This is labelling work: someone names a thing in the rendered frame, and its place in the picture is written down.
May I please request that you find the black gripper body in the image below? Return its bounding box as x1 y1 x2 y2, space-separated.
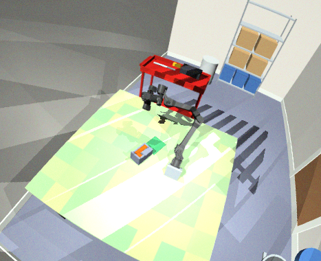
142 84 157 111

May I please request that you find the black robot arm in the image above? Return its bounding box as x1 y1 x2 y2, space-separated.
141 84 204 168

